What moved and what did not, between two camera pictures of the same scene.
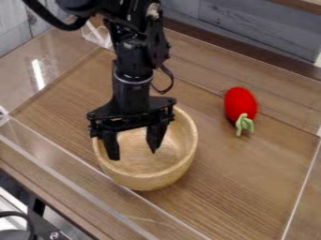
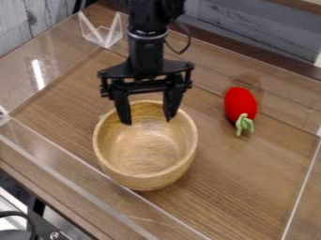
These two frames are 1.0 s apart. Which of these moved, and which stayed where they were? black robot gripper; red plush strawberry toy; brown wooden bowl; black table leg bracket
Moved: black robot gripper
Stayed: red plush strawberry toy; black table leg bracket; brown wooden bowl
